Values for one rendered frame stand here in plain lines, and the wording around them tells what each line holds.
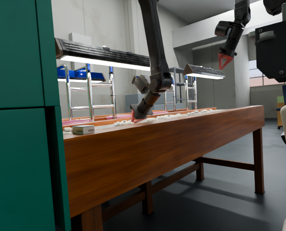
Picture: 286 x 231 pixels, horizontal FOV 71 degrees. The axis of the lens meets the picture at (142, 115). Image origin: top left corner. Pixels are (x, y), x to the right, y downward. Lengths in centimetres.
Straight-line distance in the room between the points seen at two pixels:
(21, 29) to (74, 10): 368
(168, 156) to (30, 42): 55
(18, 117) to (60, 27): 345
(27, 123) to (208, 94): 688
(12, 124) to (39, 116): 5
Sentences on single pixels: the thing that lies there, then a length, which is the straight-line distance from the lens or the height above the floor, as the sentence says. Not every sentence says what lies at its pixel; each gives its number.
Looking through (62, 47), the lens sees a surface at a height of 107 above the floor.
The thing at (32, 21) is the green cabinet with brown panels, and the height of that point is 100.
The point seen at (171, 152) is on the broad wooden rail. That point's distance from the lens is 77.
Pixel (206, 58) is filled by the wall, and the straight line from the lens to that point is 729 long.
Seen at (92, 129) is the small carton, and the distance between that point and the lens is 56.
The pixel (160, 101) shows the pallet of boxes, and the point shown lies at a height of 89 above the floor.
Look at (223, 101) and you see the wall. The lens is 698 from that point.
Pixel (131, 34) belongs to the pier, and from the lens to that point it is 466.
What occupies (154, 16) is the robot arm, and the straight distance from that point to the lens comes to 85.
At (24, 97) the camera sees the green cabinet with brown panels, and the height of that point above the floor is 86.
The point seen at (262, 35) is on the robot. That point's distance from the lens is 74.
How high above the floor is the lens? 83
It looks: 3 degrees down
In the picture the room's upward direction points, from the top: 4 degrees counter-clockwise
